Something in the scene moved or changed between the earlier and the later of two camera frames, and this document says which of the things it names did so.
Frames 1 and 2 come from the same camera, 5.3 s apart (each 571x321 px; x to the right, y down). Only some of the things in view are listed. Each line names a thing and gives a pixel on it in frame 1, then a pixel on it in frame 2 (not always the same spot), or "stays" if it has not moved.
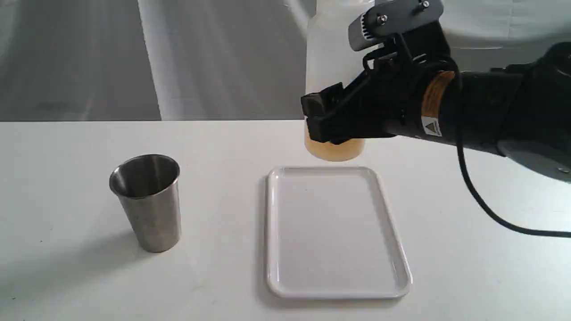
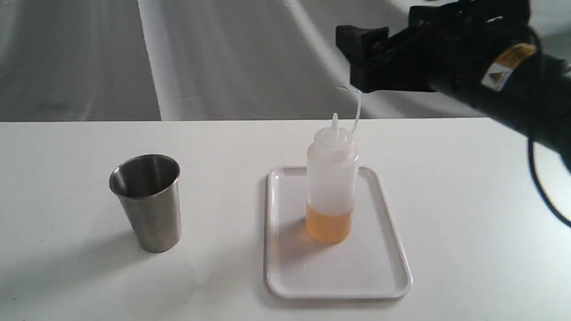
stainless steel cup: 149,185 stays
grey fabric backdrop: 76,60 stays
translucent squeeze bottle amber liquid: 330,60 to 333,165
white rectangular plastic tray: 330,234 stays
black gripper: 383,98 to 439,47
